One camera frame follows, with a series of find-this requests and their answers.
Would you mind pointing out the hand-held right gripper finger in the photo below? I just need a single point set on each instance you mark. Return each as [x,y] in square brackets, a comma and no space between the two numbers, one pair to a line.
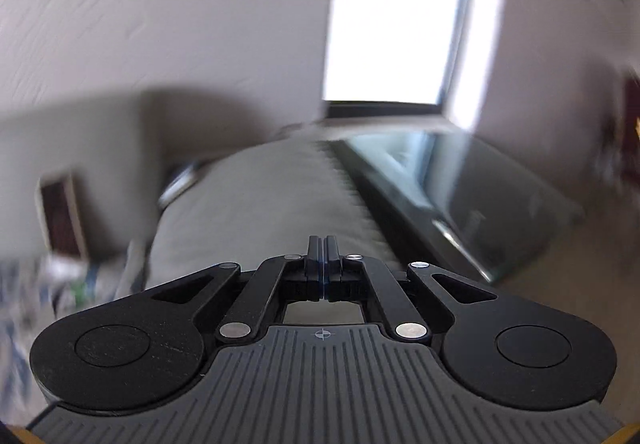
[328,269]
[320,269]

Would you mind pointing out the grey bed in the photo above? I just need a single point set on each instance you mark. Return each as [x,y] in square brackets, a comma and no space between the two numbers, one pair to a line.
[260,209]

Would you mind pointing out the black glass table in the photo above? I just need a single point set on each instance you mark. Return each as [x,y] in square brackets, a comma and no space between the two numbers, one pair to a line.
[480,194]

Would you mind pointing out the bright window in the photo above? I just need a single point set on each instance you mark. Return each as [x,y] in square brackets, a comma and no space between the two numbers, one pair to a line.
[395,24]

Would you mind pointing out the white blue printed blanket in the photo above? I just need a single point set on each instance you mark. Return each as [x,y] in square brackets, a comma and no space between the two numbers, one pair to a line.
[20,314]

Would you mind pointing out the dark red object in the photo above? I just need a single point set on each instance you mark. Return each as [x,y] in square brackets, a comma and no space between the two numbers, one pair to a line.
[631,104]

